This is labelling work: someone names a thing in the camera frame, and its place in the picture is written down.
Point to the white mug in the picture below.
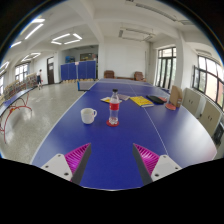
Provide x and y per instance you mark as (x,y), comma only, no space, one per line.
(88,115)

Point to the left brown armchair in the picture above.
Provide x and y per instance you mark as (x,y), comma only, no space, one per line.
(109,74)

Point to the black pouch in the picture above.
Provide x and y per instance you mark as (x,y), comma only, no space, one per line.
(155,99)

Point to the grey booklet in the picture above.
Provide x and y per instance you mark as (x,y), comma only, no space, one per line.
(123,97)

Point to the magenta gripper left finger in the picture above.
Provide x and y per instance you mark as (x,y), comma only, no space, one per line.
(70,166)

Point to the red round coaster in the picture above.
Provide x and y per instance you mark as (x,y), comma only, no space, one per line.
(112,123)

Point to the black bin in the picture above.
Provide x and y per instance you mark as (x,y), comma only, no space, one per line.
(218,134)

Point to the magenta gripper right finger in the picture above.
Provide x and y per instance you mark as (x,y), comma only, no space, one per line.
(151,166)

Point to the red table tennis paddle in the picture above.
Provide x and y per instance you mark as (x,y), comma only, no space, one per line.
(170,106)

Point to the yellow book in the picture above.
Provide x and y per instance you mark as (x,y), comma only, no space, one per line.
(141,101)

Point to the person in dark clothes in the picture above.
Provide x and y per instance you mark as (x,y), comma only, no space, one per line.
(39,79)

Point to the beige cabinet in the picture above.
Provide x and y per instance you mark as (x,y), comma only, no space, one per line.
(210,117)
(191,102)

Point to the brown paper bag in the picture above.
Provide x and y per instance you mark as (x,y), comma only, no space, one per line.
(176,96)

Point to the folded table with red frame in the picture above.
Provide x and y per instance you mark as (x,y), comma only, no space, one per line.
(16,102)

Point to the brown armchair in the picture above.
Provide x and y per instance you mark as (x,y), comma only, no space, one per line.
(139,76)
(109,74)

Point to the near beige cabinet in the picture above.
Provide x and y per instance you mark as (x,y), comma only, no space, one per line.
(210,117)

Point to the clear bottle red label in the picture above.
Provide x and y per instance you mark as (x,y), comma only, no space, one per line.
(114,105)

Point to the blue table tennis table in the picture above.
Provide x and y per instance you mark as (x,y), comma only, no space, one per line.
(111,164)

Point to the far beige cabinet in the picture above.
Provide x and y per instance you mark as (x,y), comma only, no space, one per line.
(191,102)

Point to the blue partition barriers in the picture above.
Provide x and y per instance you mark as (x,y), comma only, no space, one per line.
(78,70)

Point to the right brown armchair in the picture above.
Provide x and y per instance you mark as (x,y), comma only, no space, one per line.
(139,76)

